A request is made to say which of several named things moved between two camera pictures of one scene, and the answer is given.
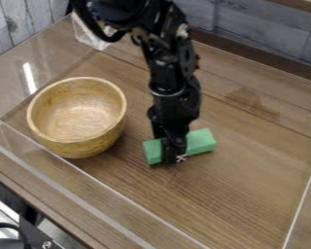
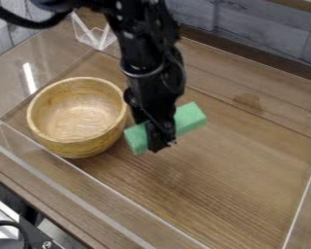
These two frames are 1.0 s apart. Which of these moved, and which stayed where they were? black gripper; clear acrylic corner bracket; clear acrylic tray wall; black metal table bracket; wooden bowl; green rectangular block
Moved: black gripper; green rectangular block
Stayed: wooden bowl; clear acrylic corner bracket; black metal table bracket; clear acrylic tray wall
